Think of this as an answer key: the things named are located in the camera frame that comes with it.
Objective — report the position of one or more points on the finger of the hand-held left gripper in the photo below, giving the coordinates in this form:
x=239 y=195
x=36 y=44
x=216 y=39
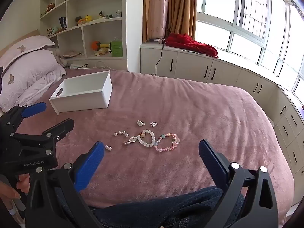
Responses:
x=34 y=109
x=60 y=127

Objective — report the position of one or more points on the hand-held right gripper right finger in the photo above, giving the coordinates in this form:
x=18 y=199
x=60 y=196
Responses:
x=211 y=166

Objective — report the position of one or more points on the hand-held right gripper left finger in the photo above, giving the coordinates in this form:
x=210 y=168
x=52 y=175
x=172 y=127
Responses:
x=91 y=166

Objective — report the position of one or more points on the double pearl earring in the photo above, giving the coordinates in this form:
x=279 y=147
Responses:
x=125 y=134
x=117 y=133
x=108 y=147

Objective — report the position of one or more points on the white storage box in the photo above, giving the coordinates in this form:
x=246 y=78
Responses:
x=80 y=102

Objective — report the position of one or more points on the crystal drop earring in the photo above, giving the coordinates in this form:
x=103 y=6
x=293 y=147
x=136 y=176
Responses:
x=130 y=140

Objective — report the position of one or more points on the white heart-shaped stone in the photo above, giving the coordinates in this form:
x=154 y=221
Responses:
x=140 y=123

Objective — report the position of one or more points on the clear silver earbud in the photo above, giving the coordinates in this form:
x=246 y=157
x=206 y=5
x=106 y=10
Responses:
x=154 y=124

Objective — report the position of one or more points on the person's left hand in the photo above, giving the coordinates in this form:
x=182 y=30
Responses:
x=11 y=191

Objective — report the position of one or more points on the pink pillows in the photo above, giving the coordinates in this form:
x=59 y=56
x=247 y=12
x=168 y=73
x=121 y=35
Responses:
x=28 y=85

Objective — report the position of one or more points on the pink butterfly pillow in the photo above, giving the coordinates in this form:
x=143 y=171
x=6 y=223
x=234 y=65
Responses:
x=30 y=42
x=30 y=63

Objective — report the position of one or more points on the white power strip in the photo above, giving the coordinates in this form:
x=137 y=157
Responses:
x=74 y=66

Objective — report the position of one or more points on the beige wooden headboard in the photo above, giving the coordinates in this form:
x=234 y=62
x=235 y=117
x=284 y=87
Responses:
x=21 y=36

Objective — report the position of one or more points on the pink fleece blanket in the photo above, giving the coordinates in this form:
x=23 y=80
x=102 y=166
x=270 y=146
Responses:
x=178 y=95

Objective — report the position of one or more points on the orange plush toy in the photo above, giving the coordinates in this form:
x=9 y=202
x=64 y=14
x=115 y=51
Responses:
x=96 y=45

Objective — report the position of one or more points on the dark framed card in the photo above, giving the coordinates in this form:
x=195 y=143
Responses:
x=63 y=22

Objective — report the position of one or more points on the yellow banana plush toy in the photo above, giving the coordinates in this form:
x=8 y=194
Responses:
x=105 y=45

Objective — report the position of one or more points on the green cardboard box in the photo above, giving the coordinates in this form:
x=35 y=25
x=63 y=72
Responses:
x=116 y=48

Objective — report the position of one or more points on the white window-seat cabinet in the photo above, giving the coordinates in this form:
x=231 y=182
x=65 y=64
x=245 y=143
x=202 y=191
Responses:
x=213 y=68

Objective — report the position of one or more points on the brown bear plush toy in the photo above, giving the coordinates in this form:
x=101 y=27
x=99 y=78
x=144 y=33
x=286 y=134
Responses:
x=49 y=6

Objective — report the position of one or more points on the yellow duck plush toy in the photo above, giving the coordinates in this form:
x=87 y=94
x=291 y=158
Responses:
x=88 y=18

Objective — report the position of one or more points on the white bookshelf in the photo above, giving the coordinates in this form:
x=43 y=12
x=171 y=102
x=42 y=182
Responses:
x=125 y=23

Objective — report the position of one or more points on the red cloth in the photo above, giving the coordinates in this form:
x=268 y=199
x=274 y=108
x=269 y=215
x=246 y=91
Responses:
x=190 y=44

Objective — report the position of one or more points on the pink suitcase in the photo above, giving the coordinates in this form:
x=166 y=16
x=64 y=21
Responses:
x=157 y=16

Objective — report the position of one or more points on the white-framed bay window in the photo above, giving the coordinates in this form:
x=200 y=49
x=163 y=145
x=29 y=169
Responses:
x=251 y=16

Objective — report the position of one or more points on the brown curtain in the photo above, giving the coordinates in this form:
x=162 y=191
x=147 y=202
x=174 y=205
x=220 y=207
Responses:
x=180 y=7

